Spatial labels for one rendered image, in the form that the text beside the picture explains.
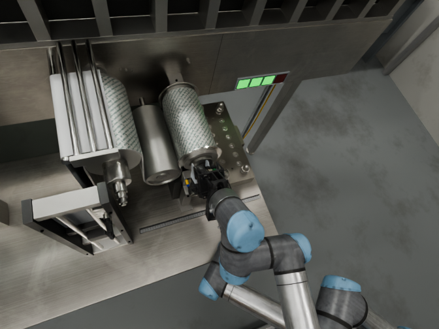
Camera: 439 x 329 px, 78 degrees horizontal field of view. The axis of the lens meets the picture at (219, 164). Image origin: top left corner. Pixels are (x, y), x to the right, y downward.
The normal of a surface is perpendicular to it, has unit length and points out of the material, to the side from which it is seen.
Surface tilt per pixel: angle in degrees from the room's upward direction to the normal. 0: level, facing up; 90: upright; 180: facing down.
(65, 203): 0
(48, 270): 0
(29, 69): 90
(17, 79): 90
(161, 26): 90
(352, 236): 0
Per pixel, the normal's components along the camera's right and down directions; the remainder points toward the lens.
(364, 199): 0.19, -0.42
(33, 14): 0.33, 0.88
